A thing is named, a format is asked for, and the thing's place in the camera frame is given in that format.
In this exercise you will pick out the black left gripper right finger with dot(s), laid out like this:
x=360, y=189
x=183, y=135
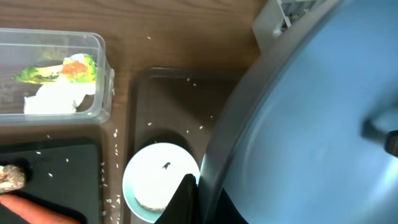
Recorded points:
x=226, y=212

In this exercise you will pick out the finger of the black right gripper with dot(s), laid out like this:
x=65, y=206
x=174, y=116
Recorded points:
x=381, y=129

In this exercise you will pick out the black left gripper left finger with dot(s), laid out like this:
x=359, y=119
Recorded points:
x=182, y=208

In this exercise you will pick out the light blue rice bowl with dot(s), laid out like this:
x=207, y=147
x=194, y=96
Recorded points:
x=153, y=175

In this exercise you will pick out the blue plate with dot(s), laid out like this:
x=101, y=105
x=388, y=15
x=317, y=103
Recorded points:
x=287, y=147

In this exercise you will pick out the orange carrot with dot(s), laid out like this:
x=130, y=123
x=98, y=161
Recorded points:
x=34, y=213

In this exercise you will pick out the white tissue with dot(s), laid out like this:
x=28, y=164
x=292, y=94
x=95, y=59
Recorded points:
x=58, y=98

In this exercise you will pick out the brown shiitake mushroom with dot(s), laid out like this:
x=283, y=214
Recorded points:
x=12, y=178

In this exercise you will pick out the yellow green foil wrapper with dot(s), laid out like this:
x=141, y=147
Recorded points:
x=78, y=68

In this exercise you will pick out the grey dishwasher rack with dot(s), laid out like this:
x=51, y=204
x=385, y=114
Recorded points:
x=276, y=17

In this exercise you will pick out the dark brown tray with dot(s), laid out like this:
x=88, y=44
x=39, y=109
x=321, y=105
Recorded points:
x=177, y=105

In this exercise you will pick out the black bin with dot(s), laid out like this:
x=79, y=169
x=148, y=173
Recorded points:
x=62, y=175

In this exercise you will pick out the clear plastic bin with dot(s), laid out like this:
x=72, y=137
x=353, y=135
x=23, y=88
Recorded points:
x=21, y=48

